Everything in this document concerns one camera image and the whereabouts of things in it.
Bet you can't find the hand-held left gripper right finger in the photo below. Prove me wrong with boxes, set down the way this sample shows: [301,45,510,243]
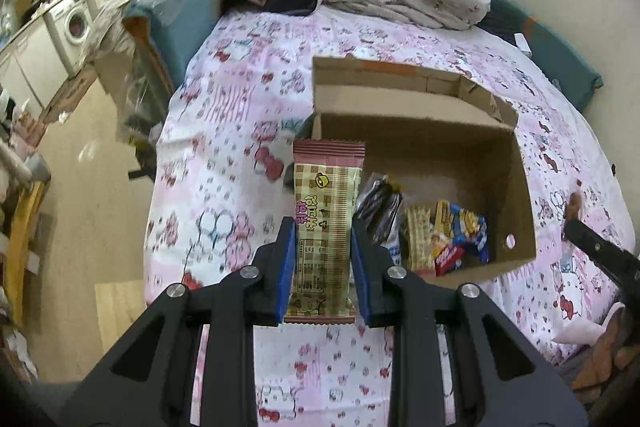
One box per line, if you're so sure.
[350,219,588,427]

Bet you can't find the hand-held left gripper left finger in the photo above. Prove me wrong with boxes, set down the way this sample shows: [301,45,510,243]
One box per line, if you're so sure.
[65,216,297,427]

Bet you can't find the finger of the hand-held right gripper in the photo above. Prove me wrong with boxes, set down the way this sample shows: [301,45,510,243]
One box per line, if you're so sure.
[562,217,640,303]

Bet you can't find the white blue snack packet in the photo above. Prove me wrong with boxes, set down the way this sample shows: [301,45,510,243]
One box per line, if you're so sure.
[387,232,406,268]

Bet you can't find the beige checked wafer packet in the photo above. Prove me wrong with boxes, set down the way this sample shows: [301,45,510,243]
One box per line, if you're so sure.
[402,204,437,273]

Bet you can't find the dark brown snack packet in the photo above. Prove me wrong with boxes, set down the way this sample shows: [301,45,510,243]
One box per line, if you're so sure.
[354,174,405,243]

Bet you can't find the pink beige checked snack bar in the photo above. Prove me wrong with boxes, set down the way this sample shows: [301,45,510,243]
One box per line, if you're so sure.
[282,139,367,325]

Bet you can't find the red snack packet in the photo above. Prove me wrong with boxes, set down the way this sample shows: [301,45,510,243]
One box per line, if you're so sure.
[434,243,466,277]

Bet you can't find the yellow blue snack packet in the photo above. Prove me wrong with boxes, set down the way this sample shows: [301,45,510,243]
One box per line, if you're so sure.
[432,199,491,264]

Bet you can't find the brown cardboard box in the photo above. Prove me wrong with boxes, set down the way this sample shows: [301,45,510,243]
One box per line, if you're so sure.
[311,56,538,290]

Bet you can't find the white tissue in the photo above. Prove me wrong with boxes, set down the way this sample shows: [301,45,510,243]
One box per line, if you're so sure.
[552,319,608,345]

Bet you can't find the brown cloth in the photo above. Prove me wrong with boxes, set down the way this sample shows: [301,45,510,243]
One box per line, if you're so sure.
[570,302,640,408]

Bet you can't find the pink printed blanket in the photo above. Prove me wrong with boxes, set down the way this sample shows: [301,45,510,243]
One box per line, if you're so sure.
[142,4,640,427]

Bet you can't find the teal cushion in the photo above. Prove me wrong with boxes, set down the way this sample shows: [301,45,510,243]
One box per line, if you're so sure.
[482,0,603,110]

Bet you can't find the yellow wooden chair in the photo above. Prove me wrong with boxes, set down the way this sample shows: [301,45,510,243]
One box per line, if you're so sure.
[0,179,48,328]

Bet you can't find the teal mattress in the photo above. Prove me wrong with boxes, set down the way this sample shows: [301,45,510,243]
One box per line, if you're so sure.
[122,0,226,90]

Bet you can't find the flat cardboard sheet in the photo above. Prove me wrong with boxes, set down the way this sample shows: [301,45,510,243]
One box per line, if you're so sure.
[40,67,98,125]

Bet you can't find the white washing machine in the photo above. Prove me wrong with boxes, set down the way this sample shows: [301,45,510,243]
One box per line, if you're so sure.
[45,0,96,75]

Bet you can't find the white cabinet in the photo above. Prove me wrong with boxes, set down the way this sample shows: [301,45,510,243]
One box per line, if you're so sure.
[0,14,68,118]

